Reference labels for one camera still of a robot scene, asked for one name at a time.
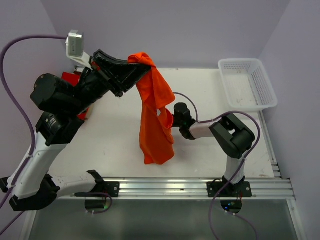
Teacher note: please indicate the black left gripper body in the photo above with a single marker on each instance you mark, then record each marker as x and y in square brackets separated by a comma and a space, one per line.
[98, 75]

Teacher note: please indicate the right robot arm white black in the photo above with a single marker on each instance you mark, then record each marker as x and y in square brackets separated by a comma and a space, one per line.
[234, 138]

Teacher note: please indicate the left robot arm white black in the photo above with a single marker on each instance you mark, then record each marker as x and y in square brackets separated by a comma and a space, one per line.
[31, 186]

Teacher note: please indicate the aluminium mounting rail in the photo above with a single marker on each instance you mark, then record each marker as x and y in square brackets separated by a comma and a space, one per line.
[198, 189]

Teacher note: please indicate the orange t shirt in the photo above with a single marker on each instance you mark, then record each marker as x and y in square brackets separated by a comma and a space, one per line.
[155, 135]

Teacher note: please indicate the folded red t shirt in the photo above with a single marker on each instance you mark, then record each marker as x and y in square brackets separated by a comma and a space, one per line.
[73, 79]

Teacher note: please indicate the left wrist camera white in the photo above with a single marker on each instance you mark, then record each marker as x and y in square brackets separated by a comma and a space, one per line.
[75, 48]

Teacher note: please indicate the white plastic basket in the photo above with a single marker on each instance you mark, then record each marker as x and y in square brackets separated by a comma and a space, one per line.
[246, 84]

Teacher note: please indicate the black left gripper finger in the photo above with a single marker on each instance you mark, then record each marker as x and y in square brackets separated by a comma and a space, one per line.
[123, 78]
[108, 63]

